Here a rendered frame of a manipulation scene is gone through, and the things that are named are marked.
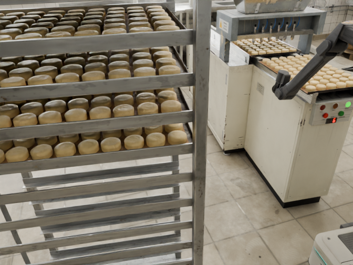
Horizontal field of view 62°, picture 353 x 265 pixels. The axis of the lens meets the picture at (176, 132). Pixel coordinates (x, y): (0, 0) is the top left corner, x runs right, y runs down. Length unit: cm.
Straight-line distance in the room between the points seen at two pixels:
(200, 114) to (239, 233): 148
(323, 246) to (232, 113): 119
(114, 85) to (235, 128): 196
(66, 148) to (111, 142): 11
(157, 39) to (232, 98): 181
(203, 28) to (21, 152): 52
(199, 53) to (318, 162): 161
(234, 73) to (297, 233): 119
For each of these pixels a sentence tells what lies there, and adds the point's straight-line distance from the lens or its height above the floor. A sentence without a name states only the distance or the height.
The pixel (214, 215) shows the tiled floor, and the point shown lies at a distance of 215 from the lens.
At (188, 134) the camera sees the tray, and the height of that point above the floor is 113.
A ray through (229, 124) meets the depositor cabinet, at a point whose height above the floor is 34.
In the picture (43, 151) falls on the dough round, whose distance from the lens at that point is 80.
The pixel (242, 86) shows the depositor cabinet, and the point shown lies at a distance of 238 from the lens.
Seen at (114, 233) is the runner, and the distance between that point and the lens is 91.
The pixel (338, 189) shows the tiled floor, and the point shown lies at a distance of 260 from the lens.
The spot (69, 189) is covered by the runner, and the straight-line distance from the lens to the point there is 80.
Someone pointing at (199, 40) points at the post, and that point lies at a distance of 60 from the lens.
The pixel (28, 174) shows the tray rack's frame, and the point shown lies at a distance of 134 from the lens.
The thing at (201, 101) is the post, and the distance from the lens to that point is 65.
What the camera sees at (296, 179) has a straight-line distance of 210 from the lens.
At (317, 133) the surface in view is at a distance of 196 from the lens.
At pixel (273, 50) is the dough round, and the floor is 91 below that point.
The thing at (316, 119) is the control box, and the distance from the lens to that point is 185.
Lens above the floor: 155
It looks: 31 degrees down
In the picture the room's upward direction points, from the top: 2 degrees counter-clockwise
